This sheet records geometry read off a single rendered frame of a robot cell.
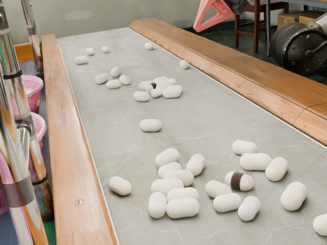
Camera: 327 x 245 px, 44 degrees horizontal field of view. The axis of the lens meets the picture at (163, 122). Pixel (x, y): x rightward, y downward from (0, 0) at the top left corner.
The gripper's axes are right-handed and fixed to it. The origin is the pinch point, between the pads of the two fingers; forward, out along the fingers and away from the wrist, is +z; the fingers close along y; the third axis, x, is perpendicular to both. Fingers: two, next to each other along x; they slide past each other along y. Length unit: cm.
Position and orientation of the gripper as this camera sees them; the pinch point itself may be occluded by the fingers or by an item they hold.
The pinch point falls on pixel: (198, 26)
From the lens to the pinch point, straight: 83.8
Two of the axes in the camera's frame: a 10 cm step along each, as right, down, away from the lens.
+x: 6.9, 5.8, 4.3
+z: -6.6, 7.5, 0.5
